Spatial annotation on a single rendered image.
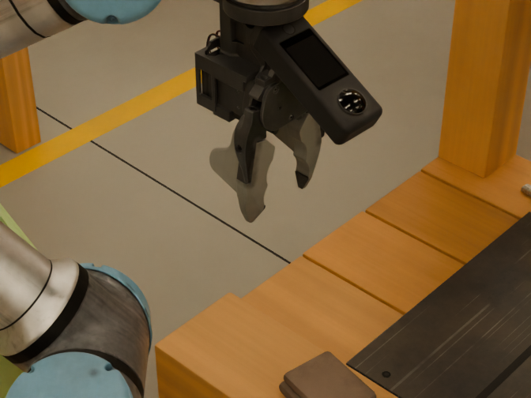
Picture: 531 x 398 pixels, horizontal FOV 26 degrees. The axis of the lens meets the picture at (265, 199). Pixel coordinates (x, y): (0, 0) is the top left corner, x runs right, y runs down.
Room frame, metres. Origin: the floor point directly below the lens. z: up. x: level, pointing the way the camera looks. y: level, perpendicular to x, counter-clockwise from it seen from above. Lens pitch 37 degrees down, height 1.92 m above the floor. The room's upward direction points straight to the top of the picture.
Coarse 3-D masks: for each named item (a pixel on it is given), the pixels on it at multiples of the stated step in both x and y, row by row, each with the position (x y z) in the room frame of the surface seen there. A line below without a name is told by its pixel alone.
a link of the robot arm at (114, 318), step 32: (0, 224) 0.85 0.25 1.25; (0, 256) 0.82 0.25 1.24; (32, 256) 0.84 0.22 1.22; (0, 288) 0.80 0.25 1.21; (32, 288) 0.82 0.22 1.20; (64, 288) 0.82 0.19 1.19; (96, 288) 0.85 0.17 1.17; (128, 288) 0.88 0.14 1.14; (0, 320) 0.80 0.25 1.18; (32, 320) 0.80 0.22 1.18; (64, 320) 0.80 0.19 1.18; (96, 320) 0.81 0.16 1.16; (128, 320) 0.84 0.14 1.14; (0, 352) 0.80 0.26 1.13; (32, 352) 0.78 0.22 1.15; (128, 352) 0.79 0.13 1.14
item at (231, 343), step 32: (192, 320) 1.09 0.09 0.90; (224, 320) 1.09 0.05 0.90; (256, 320) 1.09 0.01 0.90; (160, 352) 1.04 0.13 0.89; (192, 352) 1.04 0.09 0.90; (224, 352) 1.04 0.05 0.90; (256, 352) 1.04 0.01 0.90; (288, 352) 1.04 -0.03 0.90; (320, 352) 1.04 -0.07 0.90; (160, 384) 1.04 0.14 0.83; (192, 384) 1.00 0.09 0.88; (224, 384) 0.98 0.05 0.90; (256, 384) 0.98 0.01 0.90
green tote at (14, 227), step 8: (0, 208) 1.25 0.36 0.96; (0, 216) 1.24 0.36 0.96; (8, 216) 1.24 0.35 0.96; (8, 224) 1.22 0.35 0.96; (16, 224) 1.22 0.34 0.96; (16, 232) 1.20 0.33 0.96; (0, 360) 1.04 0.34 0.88; (8, 360) 1.05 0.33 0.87; (0, 368) 1.04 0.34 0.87; (8, 368) 1.05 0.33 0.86; (16, 368) 1.05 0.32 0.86; (0, 376) 1.04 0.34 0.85; (8, 376) 1.05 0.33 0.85; (16, 376) 1.05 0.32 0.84; (0, 384) 1.04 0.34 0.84; (8, 384) 1.04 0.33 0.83; (0, 392) 1.04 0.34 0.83
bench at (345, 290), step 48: (432, 192) 1.40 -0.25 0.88; (480, 192) 1.40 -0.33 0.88; (336, 240) 1.28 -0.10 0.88; (384, 240) 1.28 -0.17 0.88; (432, 240) 1.28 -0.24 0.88; (480, 240) 1.28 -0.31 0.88; (288, 288) 1.18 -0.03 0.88; (336, 288) 1.18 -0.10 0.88; (384, 288) 1.18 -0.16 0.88; (432, 288) 1.18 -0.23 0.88; (336, 336) 1.09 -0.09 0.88
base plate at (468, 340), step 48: (528, 240) 1.26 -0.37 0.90; (480, 288) 1.16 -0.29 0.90; (528, 288) 1.16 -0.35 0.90; (384, 336) 1.06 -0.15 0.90; (432, 336) 1.06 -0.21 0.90; (480, 336) 1.06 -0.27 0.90; (528, 336) 1.06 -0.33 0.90; (384, 384) 0.98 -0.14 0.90; (432, 384) 0.98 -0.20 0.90; (480, 384) 0.98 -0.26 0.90; (528, 384) 0.98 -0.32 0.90
